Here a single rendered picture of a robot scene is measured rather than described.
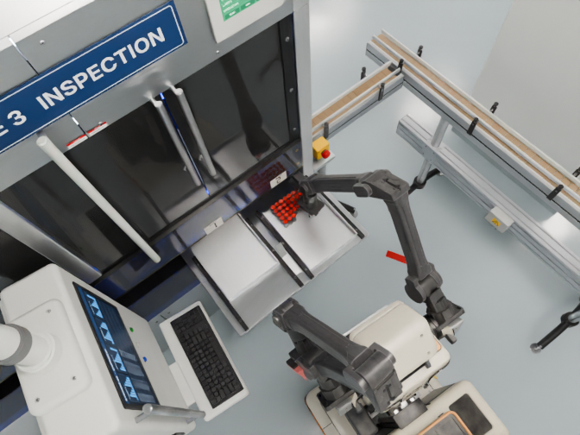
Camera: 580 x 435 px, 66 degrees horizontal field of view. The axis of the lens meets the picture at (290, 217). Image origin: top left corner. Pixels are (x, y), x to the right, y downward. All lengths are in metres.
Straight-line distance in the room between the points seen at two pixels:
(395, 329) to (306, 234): 0.76
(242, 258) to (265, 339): 0.90
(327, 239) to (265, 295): 0.36
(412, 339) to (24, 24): 1.18
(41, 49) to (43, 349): 0.67
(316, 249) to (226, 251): 0.39
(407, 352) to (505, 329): 1.62
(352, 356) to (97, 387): 0.62
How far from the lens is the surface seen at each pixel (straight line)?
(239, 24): 1.24
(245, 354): 2.74
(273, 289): 1.88
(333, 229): 1.96
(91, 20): 1.05
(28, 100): 1.10
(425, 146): 2.67
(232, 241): 1.98
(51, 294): 1.37
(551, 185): 2.24
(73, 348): 1.26
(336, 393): 1.46
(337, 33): 3.97
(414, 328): 1.35
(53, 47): 1.05
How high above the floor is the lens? 2.68
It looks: 65 degrees down
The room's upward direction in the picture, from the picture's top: 8 degrees counter-clockwise
